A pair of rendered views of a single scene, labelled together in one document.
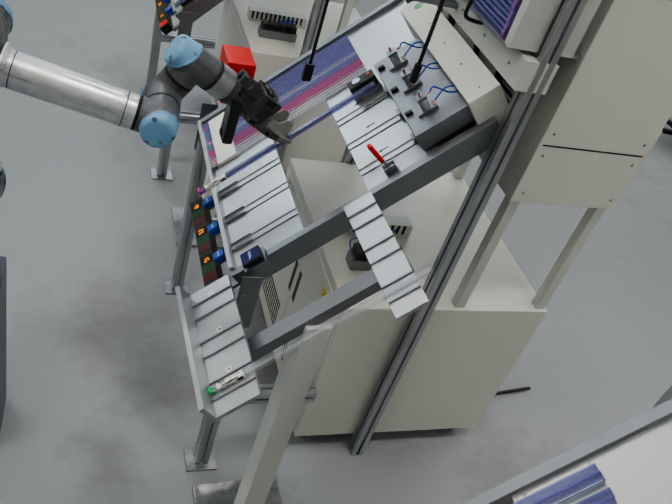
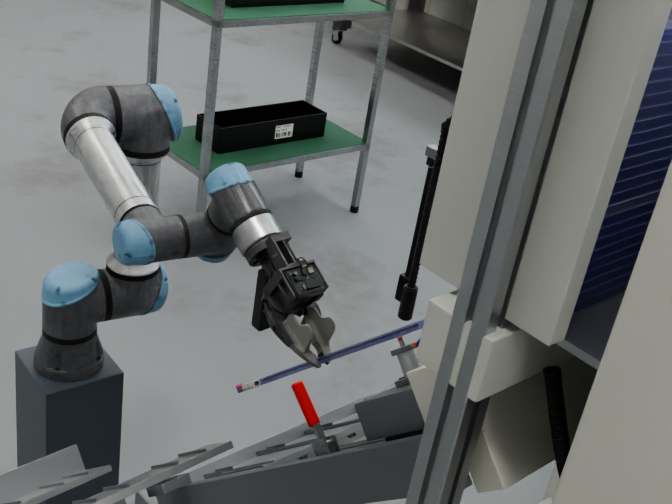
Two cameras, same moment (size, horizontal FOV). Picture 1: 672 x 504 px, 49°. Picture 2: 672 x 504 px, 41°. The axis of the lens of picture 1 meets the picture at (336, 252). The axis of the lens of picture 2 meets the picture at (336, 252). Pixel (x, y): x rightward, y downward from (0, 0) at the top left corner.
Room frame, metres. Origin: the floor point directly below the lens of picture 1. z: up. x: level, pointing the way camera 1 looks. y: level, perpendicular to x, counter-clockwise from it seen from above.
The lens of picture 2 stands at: (1.19, -0.90, 1.80)
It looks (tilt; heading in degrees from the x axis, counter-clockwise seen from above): 28 degrees down; 72
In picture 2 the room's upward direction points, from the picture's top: 10 degrees clockwise
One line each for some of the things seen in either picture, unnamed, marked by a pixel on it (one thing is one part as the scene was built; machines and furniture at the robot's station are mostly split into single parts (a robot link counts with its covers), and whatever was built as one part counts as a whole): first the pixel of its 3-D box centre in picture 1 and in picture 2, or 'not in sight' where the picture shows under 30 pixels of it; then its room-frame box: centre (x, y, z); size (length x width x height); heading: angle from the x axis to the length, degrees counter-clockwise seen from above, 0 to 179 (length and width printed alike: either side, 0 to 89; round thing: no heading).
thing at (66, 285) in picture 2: not in sight; (73, 298); (1.19, 0.82, 0.72); 0.13 x 0.12 x 0.14; 18
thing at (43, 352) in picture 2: not in sight; (69, 343); (1.18, 0.82, 0.60); 0.15 x 0.15 x 0.10
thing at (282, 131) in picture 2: not in sight; (262, 125); (1.96, 2.71, 0.41); 0.57 x 0.17 x 0.11; 27
